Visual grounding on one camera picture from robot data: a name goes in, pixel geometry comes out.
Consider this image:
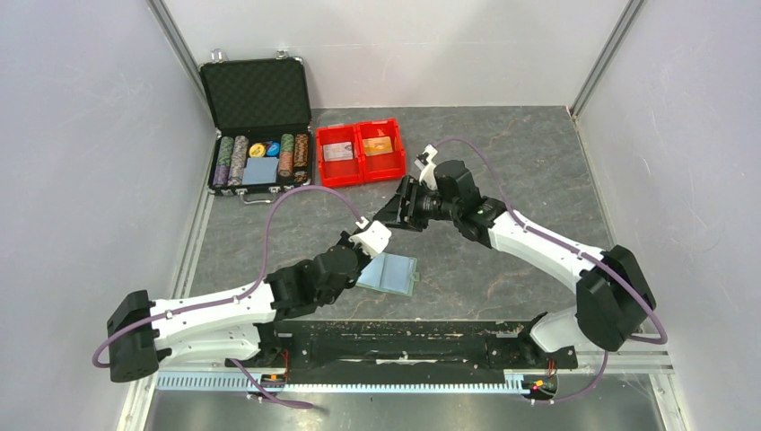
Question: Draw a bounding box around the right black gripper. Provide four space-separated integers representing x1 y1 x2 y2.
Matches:
373 175 459 232

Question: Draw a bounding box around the green card holder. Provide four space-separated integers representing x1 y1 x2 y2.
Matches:
356 253 419 296

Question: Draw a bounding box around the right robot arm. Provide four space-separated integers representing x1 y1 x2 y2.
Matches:
374 161 656 366

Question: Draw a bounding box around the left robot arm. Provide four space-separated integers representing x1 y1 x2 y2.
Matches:
104 223 391 383

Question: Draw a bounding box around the orange card in bin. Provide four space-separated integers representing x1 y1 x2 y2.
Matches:
363 136 394 157

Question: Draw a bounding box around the white card in bin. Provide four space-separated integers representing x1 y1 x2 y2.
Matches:
322 141 354 162

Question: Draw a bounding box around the blue playing card deck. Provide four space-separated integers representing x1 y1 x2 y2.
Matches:
242 157 279 185

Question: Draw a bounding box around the right red bin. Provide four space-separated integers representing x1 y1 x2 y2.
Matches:
355 119 407 183

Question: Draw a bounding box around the red bin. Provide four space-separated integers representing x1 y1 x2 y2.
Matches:
316 125 363 188
355 119 407 183

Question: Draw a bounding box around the left red bin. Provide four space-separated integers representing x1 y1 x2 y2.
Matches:
316 125 363 188

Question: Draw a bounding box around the yellow dealer chip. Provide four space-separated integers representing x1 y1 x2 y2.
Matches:
248 143 267 158

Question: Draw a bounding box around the black poker chip case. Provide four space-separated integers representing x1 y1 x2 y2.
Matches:
199 53 316 204

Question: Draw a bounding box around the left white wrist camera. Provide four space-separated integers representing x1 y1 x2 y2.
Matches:
348 217 392 259

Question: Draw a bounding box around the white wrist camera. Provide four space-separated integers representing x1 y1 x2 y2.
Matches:
348 217 392 259
415 145 438 190

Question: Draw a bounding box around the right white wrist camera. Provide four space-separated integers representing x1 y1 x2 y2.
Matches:
415 145 438 190

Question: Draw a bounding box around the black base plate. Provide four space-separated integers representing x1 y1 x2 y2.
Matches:
243 320 578 385

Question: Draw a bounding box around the aluminium frame rail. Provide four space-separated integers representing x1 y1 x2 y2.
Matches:
153 345 675 396

